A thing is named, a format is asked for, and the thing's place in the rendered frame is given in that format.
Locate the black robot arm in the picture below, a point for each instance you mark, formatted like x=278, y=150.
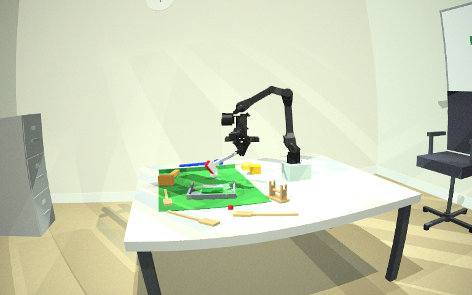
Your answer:
x=289, y=140

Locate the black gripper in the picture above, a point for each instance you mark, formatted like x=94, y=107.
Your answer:
x=246, y=141

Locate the green putting mat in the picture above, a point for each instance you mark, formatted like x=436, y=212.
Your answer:
x=246, y=192

